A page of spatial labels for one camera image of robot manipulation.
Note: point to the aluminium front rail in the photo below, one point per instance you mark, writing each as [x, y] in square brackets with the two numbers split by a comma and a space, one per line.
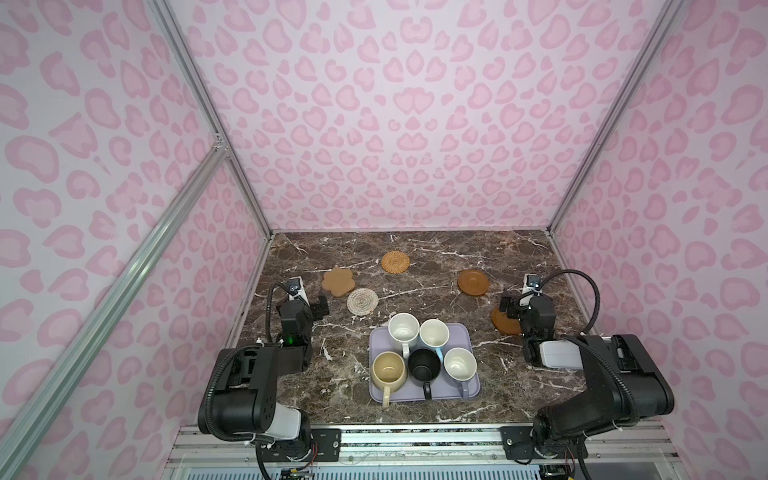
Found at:
[436, 451]

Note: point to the white lavender mug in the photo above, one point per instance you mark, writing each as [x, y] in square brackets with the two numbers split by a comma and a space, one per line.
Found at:
[461, 367]

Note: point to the cork paw-shaped coaster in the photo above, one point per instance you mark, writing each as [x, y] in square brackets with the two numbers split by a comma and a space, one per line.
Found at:
[338, 281]

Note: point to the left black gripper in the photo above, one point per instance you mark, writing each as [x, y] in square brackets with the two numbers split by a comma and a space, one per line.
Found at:
[315, 308]

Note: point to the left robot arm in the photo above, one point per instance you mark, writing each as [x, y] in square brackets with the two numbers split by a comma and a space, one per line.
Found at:
[240, 402]

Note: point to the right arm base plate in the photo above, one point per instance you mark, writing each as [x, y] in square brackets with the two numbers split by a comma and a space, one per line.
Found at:
[518, 445]

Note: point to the aluminium diagonal frame strut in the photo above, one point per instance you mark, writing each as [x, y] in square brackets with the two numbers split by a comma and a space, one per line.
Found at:
[36, 417]

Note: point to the white speckled mug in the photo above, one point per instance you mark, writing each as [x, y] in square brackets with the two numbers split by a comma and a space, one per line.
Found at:
[403, 330]

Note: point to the black mug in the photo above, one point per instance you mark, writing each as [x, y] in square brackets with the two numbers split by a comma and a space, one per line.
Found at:
[424, 368]

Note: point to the light blue mug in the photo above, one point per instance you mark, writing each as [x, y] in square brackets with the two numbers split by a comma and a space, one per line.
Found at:
[434, 334]

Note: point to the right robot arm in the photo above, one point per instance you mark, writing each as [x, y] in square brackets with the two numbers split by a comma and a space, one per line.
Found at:
[623, 385]

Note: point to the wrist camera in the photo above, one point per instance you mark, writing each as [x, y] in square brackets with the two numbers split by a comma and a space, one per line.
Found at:
[532, 284]
[296, 289]

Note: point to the brown wooden round coaster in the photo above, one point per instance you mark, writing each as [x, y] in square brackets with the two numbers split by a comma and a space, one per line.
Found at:
[473, 282]

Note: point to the beige yellow mug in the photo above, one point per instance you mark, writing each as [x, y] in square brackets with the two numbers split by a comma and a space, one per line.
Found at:
[388, 374]

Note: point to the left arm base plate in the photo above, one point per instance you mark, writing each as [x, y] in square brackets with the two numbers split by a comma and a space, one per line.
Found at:
[316, 444]

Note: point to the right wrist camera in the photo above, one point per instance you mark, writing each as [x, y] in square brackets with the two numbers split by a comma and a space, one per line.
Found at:
[532, 284]

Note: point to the white multicolour woven coaster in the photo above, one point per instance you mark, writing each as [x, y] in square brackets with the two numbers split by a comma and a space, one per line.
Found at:
[362, 302]

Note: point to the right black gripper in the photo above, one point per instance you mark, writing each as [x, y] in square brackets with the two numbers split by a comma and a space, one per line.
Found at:
[511, 306]

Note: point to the lavender plastic tray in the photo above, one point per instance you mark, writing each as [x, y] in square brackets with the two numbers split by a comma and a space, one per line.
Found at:
[441, 387]

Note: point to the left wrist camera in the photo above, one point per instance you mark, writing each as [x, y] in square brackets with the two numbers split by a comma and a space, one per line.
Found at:
[296, 289]

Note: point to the rattan woven round coaster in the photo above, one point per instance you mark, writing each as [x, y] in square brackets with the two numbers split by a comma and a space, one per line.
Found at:
[395, 262]

